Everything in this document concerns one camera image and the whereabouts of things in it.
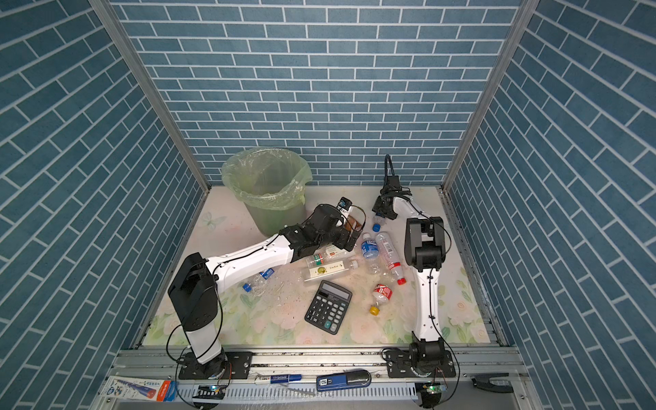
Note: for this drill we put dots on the brown cafe bottle white swirl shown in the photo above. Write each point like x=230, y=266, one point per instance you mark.
x=354, y=227

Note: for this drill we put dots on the white slotted cable duct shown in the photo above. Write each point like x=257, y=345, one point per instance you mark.
x=273, y=393

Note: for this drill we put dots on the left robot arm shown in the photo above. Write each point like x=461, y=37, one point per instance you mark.
x=196, y=288

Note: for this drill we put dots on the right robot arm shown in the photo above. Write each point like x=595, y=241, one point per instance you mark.
x=426, y=245

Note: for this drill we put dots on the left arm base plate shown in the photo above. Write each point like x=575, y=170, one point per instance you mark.
x=227, y=365

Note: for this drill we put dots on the crushed red bottle yellow cap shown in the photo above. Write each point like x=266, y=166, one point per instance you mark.
x=381, y=295

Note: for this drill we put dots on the black spare gripper finger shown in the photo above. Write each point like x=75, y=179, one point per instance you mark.
x=493, y=382

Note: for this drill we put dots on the square tea bottle white cap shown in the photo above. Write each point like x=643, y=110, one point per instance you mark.
x=329, y=270

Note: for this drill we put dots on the grey mesh waste bin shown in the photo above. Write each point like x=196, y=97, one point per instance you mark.
x=269, y=182

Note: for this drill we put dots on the green plastic bin liner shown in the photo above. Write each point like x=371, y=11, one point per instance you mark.
x=230, y=169

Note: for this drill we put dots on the small blue label bottle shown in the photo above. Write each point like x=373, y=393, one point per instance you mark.
x=377, y=222

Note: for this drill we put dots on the clear bottle red label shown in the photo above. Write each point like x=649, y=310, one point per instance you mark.
x=391, y=257

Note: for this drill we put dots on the blue box cutter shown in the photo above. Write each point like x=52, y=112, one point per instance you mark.
x=354, y=379

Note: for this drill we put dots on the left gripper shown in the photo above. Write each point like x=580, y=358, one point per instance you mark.
x=342, y=242

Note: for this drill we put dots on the black desk calculator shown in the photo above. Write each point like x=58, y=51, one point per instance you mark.
x=328, y=307

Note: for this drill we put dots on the toothpaste box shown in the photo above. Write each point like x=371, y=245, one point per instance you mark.
x=140, y=389

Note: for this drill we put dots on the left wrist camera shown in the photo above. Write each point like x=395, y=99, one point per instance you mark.
x=344, y=205

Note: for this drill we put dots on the aluminium frame rail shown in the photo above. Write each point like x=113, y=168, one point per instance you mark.
x=312, y=362

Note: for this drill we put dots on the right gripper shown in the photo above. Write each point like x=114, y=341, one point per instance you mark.
x=377, y=207

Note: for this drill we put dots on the Pocari Sweat blue label bottle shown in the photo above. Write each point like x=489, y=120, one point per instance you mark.
x=370, y=252

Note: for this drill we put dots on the blue marker pen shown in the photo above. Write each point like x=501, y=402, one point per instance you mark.
x=278, y=379

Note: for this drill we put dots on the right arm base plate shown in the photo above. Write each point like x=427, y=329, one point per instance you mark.
x=402, y=364

